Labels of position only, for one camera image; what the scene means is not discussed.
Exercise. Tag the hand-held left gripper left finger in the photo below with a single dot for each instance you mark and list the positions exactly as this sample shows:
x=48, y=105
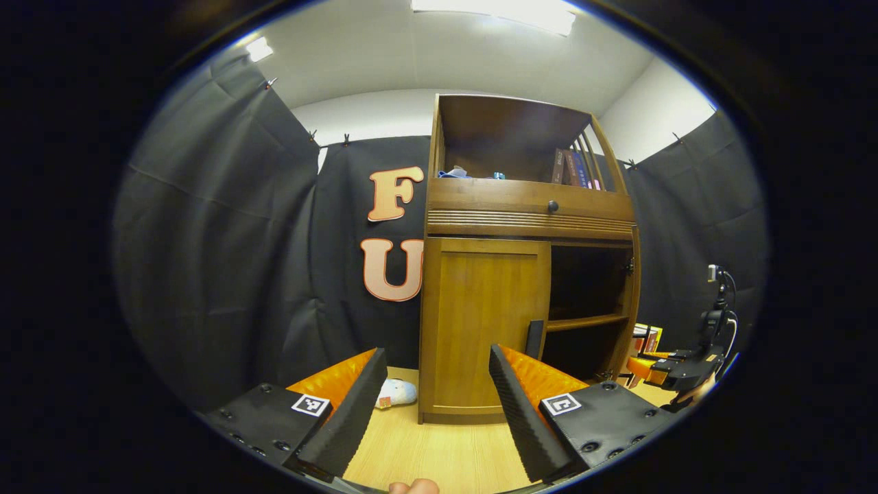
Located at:
x=353, y=412

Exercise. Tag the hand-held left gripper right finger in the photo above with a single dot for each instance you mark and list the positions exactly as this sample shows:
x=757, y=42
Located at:
x=518, y=412

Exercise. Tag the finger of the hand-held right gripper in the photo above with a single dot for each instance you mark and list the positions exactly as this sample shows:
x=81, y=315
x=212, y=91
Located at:
x=662, y=355
x=641, y=368

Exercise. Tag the wooden shoe cabinet door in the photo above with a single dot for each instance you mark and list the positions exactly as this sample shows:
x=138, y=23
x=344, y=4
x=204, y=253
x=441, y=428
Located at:
x=480, y=322
x=625, y=309

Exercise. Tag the wooden double-door shoe cabinet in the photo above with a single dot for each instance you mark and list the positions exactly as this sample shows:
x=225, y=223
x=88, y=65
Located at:
x=507, y=130

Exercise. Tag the wooden cabinet drawer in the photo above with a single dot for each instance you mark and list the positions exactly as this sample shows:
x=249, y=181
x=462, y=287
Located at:
x=494, y=199

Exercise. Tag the white soft toy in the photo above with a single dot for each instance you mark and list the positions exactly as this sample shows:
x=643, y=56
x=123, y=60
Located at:
x=398, y=393

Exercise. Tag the blue shelf book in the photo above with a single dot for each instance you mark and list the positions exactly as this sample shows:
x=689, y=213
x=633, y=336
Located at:
x=582, y=170

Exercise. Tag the dark red shelf book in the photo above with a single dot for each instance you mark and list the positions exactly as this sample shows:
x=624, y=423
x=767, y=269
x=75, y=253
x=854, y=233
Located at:
x=571, y=168

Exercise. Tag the brown shelf book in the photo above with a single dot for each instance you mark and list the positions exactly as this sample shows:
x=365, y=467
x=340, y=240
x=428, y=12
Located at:
x=558, y=167

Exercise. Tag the black backdrop cloth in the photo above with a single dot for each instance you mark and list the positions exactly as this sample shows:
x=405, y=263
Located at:
x=219, y=240

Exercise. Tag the blue cloth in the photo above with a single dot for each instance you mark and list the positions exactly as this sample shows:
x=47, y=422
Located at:
x=454, y=173

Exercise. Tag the small ceiling light panel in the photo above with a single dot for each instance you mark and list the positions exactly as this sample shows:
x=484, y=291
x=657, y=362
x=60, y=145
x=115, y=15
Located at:
x=260, y=49

